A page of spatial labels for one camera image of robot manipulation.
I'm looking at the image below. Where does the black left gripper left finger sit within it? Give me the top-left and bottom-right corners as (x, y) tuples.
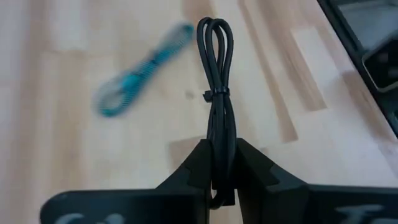
(39, 138), (215, 224)

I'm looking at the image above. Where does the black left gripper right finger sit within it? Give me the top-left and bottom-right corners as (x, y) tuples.
(234, 138), (398, 224)

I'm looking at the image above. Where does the black USB-C cable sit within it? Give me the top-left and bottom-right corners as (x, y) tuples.
(196, 17), (239, 210)

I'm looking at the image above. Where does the dark box with grey rim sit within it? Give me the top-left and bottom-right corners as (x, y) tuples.
(361, 39), (398, 93)

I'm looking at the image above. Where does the teal braided USB-C cable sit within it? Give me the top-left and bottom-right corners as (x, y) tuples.
(93, 22), (195, 118)

